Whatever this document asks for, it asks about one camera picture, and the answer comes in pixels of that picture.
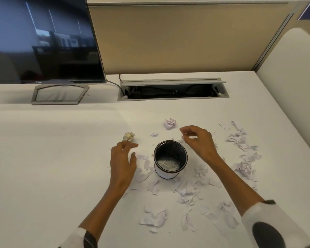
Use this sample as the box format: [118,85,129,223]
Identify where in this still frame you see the person's left hand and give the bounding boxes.
[110,141,139,190]

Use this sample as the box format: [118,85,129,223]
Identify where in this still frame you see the person's right hand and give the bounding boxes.
[179,125,219,163]

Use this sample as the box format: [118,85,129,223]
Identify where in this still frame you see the person's left forearm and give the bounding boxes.
[78,179,133,240]

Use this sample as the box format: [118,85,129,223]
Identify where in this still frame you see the person's right forearm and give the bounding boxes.
[206,152,264,218]

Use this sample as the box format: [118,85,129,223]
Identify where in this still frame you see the black mesh pen cup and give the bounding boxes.
[153,141,188,180]

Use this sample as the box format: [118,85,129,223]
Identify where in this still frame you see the white crumpled paper ball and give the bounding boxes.
[163,118,177,130]

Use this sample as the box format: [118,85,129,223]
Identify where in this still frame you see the paper shreds inside cup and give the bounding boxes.
[157,157,180,171]

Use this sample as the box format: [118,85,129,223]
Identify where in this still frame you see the pile of torn paper pieces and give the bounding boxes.
[106,121,263,234]

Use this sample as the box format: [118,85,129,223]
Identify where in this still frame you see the white black-dotted left sleeve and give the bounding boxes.
[58,227,99,248]

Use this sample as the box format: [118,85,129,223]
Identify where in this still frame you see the white black-dotted sleeve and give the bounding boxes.
[241,200,310,248]
[58,227,99,248]

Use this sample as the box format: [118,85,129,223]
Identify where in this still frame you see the beige desk partition panel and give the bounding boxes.
[88,2,299,75]

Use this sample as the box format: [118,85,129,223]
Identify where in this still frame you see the grey monitor stand base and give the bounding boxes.
[31,84,90,106]

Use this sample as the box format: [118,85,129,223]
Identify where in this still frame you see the white black-dotted right sleeve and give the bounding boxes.
[241,200,310,248]

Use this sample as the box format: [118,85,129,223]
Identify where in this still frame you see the black computer monitor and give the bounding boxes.
[0,0,107,85]

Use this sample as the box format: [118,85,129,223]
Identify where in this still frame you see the grey desk cable box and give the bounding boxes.
[117,77,230,102]

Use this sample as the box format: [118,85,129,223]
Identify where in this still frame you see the black monitor cable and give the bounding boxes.
[106,74,125,95]

